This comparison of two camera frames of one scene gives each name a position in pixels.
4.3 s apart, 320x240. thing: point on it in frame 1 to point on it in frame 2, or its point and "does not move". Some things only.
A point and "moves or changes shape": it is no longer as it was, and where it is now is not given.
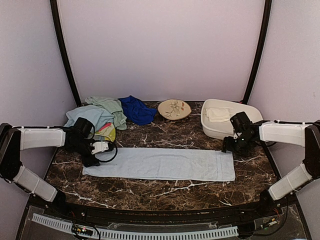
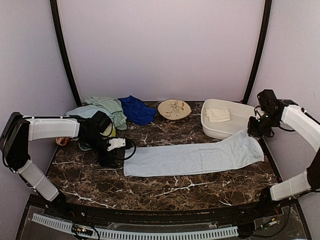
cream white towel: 217,114 does not move
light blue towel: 168,164 moves or changes shape
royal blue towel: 136,111 does not move
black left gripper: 90,161 to 104,160
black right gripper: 228,146 to 253,131
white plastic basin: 216,115 does not move
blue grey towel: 94,115 does not move
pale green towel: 113,106 does not move
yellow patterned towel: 108,131 does not move
